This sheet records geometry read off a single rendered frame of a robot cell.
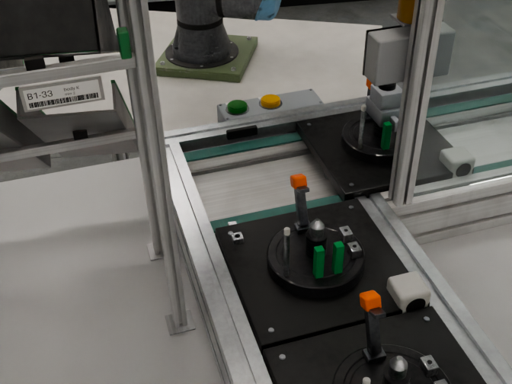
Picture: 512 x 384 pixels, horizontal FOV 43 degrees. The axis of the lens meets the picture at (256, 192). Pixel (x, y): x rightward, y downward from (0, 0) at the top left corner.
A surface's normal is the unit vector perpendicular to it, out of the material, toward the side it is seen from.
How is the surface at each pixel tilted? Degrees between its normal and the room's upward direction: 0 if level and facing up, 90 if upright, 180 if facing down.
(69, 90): 90
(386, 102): 90
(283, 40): 0
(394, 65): 90
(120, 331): 0
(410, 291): 0
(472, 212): 90
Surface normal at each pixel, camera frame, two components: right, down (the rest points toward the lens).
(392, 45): 0.29, 0.58
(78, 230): -0.02, -0.79
